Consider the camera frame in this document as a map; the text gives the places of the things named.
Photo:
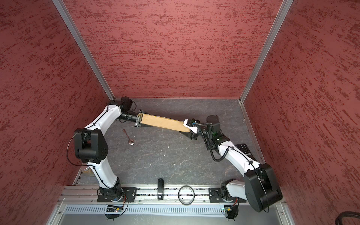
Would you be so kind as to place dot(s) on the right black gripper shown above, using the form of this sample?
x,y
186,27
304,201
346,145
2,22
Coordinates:
x,y
194,136

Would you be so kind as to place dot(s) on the brown cardboard box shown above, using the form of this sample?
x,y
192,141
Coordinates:
x,y
162,122

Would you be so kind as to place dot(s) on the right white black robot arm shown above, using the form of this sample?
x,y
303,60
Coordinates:
x,y
260,187

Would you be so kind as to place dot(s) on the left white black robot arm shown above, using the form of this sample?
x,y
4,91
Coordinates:
x,y
92,150

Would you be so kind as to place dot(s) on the small metal spoon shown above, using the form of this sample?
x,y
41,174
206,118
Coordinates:
x,y
130,140

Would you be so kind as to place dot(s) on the black calculator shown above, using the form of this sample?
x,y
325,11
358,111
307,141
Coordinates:
x,y
244,149

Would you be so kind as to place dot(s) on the right circuit board connector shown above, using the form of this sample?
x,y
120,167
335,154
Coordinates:
x,y
231,212

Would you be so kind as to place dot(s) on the circuit board connector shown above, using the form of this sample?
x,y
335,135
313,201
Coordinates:
x,y
231,212
113,212

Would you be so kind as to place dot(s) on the left circuit board connector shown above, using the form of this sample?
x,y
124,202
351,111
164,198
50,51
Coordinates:
x,y
113,212

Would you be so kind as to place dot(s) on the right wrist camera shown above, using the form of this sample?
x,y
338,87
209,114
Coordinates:
x,y
192,125

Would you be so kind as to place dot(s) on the black handle bar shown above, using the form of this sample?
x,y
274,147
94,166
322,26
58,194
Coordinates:
x,y
160,189

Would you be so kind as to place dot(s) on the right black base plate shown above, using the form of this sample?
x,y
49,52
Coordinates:
x,y
215,195

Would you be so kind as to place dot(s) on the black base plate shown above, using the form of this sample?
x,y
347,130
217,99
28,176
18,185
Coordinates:
x,y
215,195
128,194

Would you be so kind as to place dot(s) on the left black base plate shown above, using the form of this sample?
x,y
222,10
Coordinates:
x,y
128,194

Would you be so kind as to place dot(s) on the aluminium frame rail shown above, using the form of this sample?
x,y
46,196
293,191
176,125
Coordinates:
x,y
146,194

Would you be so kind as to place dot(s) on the left aluminium corner post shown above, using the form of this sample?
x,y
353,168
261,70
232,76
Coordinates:
x,y
65,15

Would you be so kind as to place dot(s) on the aluminium corner post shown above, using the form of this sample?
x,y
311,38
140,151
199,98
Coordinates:
x,y
279,19
65,15

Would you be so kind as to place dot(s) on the white perforated cable duct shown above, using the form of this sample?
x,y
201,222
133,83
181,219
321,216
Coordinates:
x,y
161,210

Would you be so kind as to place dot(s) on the right aluminium corner post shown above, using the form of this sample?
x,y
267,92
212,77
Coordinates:
x,y
279,19

